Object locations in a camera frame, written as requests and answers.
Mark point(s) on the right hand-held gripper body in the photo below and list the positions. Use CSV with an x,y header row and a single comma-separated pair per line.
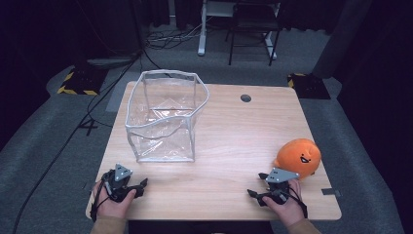
x,y
280,188

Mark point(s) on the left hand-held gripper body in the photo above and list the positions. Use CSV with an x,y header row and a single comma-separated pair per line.
x,y
118,185

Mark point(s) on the orange plush toy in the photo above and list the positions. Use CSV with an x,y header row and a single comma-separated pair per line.
x,y
298,156

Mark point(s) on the clear plastic storage bag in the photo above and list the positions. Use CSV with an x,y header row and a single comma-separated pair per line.
x,y
162,143

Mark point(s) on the person's left hand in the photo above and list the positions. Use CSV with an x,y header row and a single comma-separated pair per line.
x,y
112,206

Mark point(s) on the person's right hand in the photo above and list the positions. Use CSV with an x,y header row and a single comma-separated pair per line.
x,y
289,209

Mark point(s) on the striped black stand base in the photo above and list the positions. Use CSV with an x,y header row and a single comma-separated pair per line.
x,y
82,83
308,86

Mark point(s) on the grey power strip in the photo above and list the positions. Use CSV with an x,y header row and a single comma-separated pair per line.
x,y
110,61

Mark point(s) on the black chair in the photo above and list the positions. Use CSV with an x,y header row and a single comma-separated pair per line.
x,y
255,19

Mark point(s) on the dark grey curtain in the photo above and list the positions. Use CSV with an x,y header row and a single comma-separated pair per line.
x,y
344,35

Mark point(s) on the white desk frame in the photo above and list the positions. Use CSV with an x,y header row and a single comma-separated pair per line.
x,y
202,35

